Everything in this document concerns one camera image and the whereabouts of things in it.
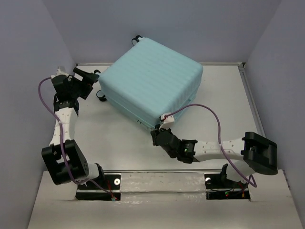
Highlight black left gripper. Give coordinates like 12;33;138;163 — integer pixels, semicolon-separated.
68;68;100;99

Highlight light blue hard-shell suitcase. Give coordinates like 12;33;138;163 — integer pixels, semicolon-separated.
98;35;203;129

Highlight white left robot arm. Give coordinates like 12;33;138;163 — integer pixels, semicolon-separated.
41;67;105;188

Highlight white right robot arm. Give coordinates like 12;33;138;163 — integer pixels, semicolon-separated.
150;128;278;187

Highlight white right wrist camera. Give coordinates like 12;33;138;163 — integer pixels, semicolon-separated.
159;113;175;130

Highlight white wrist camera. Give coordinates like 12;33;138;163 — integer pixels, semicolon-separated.
159;113;175;130
55;66;69;77

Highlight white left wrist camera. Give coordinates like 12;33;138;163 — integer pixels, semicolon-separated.
55;66;69;77

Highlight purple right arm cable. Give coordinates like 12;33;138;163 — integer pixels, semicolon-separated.
164;104;258;188

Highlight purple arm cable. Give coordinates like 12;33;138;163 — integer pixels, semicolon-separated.
38;76;115;198
164;104;258;188

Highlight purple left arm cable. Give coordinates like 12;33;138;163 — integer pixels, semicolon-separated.
38;76;115;198

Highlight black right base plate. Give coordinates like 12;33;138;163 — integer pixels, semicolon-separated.
204;174;251;200

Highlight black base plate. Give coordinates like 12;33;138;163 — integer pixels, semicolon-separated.
204;174;251;200
75;173;121;201

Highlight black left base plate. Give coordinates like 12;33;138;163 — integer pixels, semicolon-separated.
75;173;121;201

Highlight aluminium table rail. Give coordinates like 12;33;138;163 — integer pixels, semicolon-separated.
238;62;265;137

